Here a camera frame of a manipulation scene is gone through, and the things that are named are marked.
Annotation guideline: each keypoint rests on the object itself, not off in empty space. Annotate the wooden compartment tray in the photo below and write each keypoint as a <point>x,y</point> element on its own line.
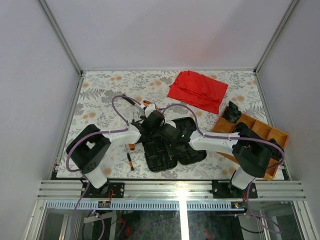
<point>261,130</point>

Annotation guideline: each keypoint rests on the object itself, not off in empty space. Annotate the red folded cloth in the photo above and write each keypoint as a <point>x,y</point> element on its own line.
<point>198,90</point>

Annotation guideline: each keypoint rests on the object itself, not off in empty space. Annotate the small orange black screwdriver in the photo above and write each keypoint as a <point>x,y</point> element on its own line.
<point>130,162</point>

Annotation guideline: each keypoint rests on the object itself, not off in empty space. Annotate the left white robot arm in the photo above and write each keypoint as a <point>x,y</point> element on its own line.
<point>89,148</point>

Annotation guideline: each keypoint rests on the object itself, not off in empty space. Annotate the black plastic tool case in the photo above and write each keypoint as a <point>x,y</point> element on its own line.
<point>163,151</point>

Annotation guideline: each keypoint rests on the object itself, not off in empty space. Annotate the black handled hammer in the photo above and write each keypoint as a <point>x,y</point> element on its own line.
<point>132,101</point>

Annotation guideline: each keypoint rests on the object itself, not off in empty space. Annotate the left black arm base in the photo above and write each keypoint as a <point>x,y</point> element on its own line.
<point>110,190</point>

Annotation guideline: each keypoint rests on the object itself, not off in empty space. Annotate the black tape roll right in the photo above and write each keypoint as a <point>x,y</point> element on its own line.
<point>276,155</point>

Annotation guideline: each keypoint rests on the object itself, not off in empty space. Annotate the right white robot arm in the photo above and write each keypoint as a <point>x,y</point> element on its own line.
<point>252,153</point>

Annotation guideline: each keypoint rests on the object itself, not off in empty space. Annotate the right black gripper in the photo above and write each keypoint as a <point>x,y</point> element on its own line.
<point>167,143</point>

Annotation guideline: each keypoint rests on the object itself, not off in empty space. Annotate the orange black pliers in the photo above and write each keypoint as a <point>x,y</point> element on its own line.
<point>146,102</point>

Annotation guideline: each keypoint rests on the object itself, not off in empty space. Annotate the aluminium front rail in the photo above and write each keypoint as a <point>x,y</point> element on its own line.
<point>167,195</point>

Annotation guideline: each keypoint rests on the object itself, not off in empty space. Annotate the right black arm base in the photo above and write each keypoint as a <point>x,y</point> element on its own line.
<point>223,189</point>

